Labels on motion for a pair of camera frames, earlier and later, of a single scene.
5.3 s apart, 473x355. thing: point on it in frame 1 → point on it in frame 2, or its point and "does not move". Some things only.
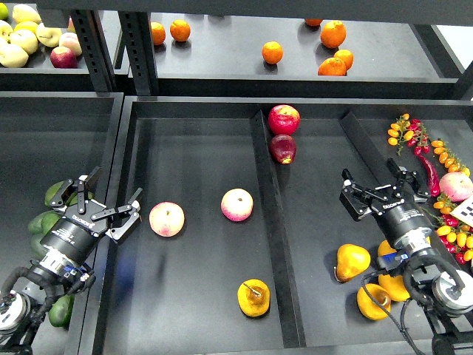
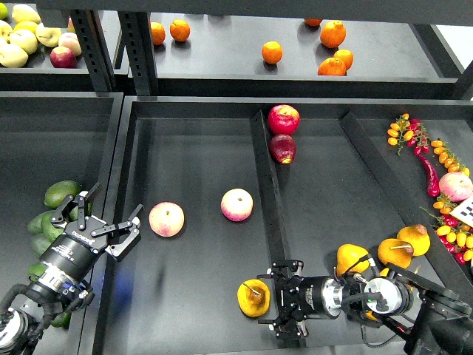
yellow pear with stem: (253, 296) does not move
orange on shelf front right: (332, 66) does not move
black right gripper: (403, 219) → (298, 297)
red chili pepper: (432, 176) does not move
